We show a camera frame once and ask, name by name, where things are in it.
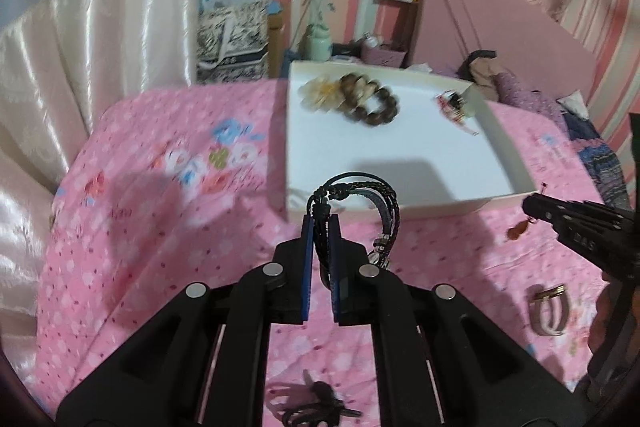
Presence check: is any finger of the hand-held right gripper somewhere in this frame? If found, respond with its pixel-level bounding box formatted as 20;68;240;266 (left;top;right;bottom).
522;192;635;230

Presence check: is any purple dotted cloth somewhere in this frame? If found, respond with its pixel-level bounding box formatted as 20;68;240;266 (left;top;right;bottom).
492;72;568;128

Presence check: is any pink floral blanket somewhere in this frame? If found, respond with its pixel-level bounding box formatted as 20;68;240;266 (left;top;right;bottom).
35;79;621;427

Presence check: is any black braided cord bracelet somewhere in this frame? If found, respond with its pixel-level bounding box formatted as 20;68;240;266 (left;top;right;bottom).
305;172;401;293

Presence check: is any brown wooden bead bracelet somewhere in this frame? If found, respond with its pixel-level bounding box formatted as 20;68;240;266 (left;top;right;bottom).
338;73;401;128

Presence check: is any white pillow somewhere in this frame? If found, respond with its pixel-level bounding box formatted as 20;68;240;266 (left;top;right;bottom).
557;91;593;118

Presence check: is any brown pendant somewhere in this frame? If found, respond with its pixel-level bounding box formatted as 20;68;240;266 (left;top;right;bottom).
506;219;539;242

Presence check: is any wooden nightstand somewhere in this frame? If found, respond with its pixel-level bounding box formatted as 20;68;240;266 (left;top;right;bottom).
267;12;287;78

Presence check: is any black white floral bag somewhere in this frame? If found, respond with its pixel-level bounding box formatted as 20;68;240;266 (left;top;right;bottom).
196;4;271;84

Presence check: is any pale green bottle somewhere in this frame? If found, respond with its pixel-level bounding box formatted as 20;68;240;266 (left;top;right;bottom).
307;23;332;62

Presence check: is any beige band bracelet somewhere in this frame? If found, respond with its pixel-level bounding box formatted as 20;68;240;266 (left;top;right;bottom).
527;284;571;338

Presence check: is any dark blue quilted blanket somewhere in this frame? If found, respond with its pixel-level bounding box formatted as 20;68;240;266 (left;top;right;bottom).
562;114;633;210

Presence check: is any red cord bracelet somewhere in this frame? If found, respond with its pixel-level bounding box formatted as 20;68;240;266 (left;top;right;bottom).
435;93;480;136

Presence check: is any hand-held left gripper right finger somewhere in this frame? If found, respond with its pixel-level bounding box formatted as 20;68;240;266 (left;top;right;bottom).
327;214;586;427

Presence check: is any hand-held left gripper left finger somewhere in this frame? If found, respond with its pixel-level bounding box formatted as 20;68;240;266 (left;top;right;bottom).
55;214;316;427

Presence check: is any cream stone chip bracelet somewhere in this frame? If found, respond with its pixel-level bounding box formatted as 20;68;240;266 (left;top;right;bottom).
298;76;346;112

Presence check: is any white shallow cardboard box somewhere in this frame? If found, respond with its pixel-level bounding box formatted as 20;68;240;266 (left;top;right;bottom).
284;59;541;224

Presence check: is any black strap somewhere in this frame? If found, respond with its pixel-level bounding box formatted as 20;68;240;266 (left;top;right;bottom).
457;49;501;80

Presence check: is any cream satin cloth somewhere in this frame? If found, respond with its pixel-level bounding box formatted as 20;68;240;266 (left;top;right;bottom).
0;0;236;378

